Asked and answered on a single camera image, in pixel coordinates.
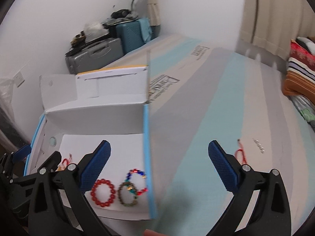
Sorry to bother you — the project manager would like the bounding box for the red cord bracelet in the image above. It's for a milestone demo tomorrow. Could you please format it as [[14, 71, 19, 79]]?
[[234, 139, 248, 165], [56, 154, 74, 173]]

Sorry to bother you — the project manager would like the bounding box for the red bead bracelet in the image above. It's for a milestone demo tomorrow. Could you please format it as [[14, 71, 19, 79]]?
[[90, 178, 117, 207]]

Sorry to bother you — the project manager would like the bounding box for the white pearl string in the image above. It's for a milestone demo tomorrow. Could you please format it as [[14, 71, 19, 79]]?
[[252, 138, 266, 154]]

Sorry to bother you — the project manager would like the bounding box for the multicolour glass bead bracelet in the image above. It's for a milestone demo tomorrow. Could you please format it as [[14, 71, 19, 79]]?
[[125, 168, 148, 197]]

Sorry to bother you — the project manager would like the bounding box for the right hand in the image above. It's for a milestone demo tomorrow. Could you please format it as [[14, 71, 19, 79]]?
[[143, 229, 166, 236]]

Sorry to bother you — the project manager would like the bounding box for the blue white cardboard box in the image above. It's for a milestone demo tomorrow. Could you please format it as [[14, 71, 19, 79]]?
[[25, 51, 157, 220]]

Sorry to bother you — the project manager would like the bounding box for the floral quilt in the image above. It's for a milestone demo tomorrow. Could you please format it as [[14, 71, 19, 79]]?
[[289, 95, 315, 130]]

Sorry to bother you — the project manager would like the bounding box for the grey hard case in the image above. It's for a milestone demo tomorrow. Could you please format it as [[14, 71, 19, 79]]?
[[65, 38, 123, 75]]

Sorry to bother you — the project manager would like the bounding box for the striped red orange pillow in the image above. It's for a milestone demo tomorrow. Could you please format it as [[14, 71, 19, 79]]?
[[282, 40, 314, 103]]

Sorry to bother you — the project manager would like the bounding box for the striped bed sheet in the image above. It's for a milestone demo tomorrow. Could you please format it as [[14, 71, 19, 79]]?
[[104, 35, 314, 235]]

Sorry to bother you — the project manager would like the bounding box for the teal suitcase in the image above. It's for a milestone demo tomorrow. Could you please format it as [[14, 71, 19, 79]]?
[[116, 18, 153, 54]]

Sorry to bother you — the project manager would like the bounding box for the black white pillow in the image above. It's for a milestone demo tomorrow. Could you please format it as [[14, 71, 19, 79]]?
[[295, 37, 315, 55]]

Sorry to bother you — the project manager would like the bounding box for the tied beige curtain left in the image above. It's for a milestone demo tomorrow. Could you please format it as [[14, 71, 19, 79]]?
[[147, 0, 161, 26]]

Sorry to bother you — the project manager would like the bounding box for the white wall socket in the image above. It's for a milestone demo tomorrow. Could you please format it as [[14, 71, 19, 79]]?
[[13, 71, 25, 87]]

